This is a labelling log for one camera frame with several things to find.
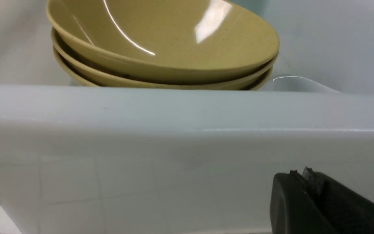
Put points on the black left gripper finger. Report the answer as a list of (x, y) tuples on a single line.
[(314, 203)]

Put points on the large white plastic tub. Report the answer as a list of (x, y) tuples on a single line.
[(83, 160)]

